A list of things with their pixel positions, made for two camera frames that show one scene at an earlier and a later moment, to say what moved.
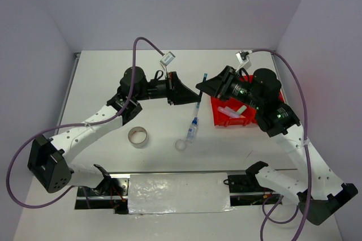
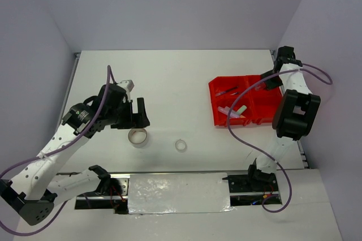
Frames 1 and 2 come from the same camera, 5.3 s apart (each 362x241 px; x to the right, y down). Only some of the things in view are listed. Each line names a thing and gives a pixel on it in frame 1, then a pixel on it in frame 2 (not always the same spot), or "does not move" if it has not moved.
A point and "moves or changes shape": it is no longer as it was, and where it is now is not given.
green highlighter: (244, 107) does not move
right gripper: (219, 85) to (270, 84)
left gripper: (177, 93) to (135, 120)
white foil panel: (179, 193) does not move
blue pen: (198, 103) moves or changes shape
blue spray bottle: (191, 133) moves or changes shape
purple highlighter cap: (234, 115) does not move
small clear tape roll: (180, 145) does not move
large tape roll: (137, 137) does not move
